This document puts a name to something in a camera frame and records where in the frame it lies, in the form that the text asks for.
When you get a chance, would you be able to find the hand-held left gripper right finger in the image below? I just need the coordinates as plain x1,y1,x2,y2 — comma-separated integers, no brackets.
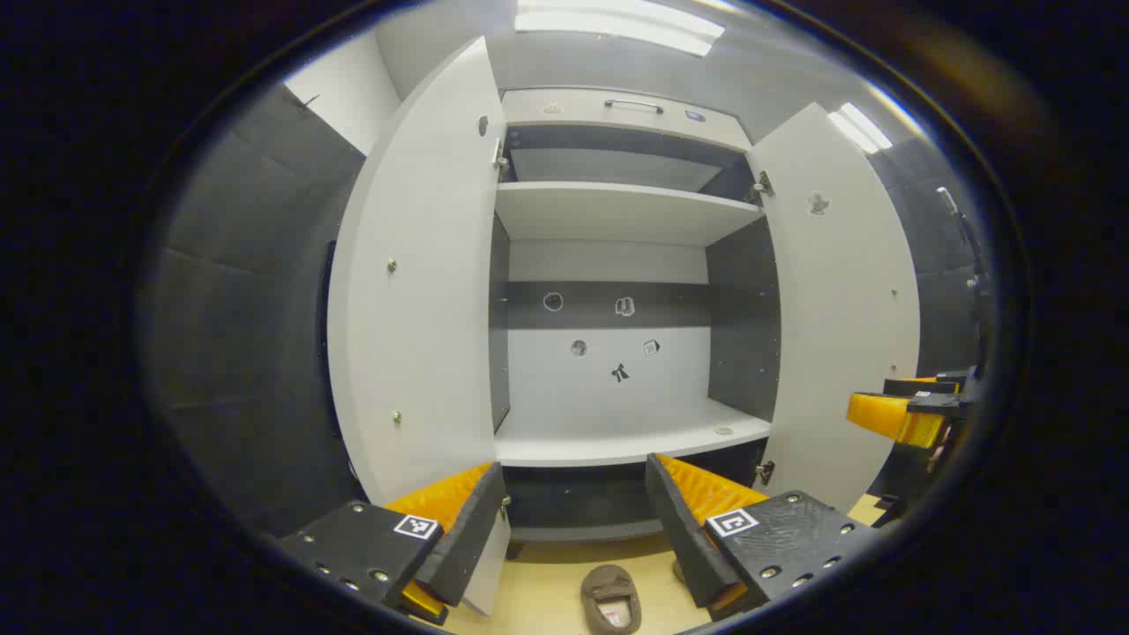
644,452,883,623

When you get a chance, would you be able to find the brown fuzzy shoe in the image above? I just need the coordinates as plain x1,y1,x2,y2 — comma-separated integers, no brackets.
580,564,642,635

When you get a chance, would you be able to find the white shoe cabinet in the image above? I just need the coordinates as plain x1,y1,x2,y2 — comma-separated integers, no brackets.
490,86,781,543

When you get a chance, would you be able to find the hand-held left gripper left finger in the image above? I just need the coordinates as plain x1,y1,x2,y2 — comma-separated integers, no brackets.
278,460,512,627

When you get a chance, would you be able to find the ceiling light panel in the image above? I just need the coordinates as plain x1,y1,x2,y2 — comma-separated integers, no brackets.
514,0,726,57
827,102,893,154

